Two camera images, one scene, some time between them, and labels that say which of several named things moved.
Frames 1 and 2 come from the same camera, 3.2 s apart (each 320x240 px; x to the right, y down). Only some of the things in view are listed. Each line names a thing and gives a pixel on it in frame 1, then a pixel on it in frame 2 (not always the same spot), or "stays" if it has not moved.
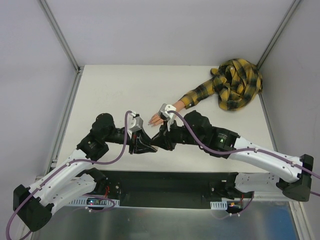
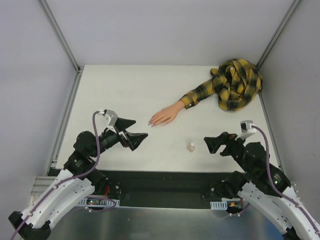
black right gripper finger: [161, 137] to [225, 137]
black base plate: [164, 189] stays
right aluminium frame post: [293, 6] stays
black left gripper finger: [144, 149] to [134, 140]
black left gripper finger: [145, 139] to [122, 124]
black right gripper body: [169, 138] to [229, 145]
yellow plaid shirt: [236, 82] stays
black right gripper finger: [164, 144] to [213, 143]
